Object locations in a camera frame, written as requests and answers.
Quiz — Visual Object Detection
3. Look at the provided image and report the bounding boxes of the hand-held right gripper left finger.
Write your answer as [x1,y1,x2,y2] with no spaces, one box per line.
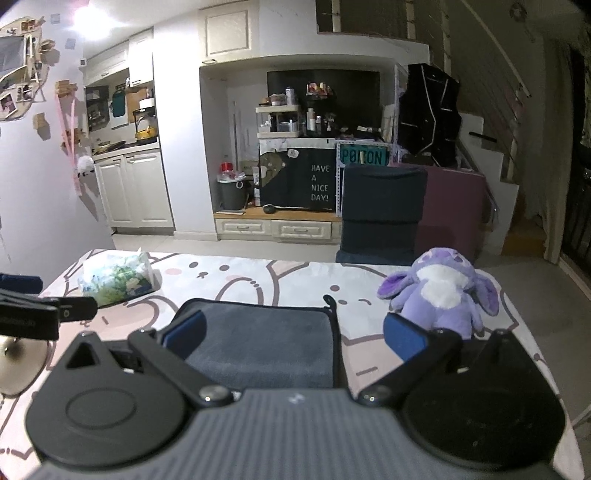
[56,310,234,409]

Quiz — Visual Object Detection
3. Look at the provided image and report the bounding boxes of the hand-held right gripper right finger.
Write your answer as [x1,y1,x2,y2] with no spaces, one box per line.
[358,313,528,408]

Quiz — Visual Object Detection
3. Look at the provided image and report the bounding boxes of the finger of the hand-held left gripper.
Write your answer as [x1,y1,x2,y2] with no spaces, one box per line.
[0,290,99,324]
[0,272,43,296]

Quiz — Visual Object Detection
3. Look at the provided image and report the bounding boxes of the grey towel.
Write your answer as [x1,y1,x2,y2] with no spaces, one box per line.
[173,295,343,389]

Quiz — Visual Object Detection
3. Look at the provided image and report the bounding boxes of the green printed tissue pack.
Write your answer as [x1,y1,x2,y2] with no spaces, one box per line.
[76,248,156,308]

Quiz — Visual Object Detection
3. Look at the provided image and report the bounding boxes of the purple plush toy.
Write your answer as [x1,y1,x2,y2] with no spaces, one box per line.
[377,247,502,340]

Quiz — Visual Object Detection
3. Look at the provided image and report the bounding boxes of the cartoon printed bed sheet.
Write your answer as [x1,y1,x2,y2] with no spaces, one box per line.
[0,248,585,480]

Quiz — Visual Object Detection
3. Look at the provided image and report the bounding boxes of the white kitchen base cabinet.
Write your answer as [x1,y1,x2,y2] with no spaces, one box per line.
[93,151,175,230]

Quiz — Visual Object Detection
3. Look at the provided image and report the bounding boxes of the dark blue padded chair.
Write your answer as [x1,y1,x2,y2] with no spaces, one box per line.
[335,162,428,267]

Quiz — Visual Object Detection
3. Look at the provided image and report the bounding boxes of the cream drawer unit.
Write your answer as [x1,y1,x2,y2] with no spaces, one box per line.
[214,208,343,244]

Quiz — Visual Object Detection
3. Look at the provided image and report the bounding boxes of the purple cloth covered box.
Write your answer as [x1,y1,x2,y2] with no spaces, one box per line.
[390,161,491,265]

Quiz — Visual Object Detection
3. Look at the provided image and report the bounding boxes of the grey trash bin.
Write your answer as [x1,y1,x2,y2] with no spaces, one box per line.
[217,178,250,213]

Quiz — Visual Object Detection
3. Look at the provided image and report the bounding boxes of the teal sign plate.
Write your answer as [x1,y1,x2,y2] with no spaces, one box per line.
[339,144,389,167]

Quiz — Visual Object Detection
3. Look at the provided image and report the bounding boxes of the black lettered cabinet cover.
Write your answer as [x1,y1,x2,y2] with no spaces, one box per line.
[257,148,341,213]

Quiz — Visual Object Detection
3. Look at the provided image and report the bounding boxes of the yellow pot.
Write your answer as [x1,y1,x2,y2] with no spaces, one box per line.
[133,108,159,147]

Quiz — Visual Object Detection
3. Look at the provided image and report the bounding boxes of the white staircase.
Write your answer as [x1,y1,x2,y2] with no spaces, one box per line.
[456,113,523,241]

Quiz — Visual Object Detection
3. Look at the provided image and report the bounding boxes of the black hanging garment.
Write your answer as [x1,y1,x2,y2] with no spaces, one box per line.
[397,63,463,167]

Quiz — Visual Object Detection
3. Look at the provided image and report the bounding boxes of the cream cosmetics organizer shelf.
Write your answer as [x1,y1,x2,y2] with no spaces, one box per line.
[256,104,304,140]

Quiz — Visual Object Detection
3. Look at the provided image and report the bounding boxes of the white upper kitchen cabinets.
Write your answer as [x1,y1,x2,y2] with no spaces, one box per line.
[82,27,156,89]

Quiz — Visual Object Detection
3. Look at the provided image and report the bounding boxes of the stair railing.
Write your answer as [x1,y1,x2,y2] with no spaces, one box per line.
[441,0,533,163]

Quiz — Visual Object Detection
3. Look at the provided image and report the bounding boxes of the ceiling light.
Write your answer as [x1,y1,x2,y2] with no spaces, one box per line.
[73,0,126,38]

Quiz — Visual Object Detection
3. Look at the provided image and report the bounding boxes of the wall photo collage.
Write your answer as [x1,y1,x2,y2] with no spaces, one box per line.
[0,16,57,123]

